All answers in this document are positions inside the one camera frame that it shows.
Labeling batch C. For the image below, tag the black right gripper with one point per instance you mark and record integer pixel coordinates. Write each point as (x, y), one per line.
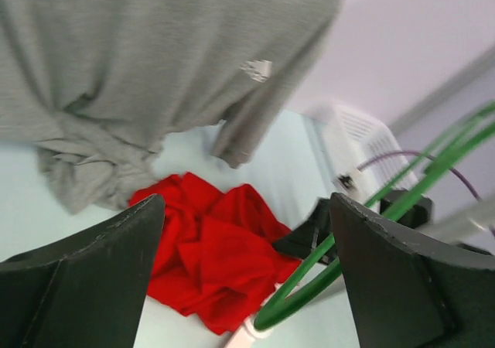
(405, 288)

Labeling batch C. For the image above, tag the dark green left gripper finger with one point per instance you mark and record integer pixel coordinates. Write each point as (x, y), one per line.
(86, 290)

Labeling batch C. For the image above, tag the red t shirt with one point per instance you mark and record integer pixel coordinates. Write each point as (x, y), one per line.
(215, 258)

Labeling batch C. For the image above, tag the grey t shirt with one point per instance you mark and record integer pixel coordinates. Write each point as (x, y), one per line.
(96, 85)

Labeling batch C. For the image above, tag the white clothes rack with poles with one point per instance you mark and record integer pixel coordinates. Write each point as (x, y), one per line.
(475, 219)

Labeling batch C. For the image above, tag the white plastic basket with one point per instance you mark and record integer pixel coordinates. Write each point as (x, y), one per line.
(356, 153)

